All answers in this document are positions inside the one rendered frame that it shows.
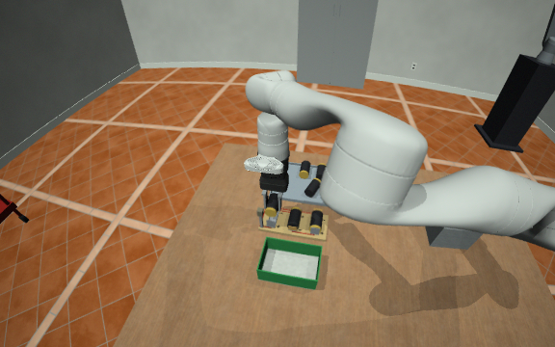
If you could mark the green open box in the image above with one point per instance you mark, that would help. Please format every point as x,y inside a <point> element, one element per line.
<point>285,259</point>

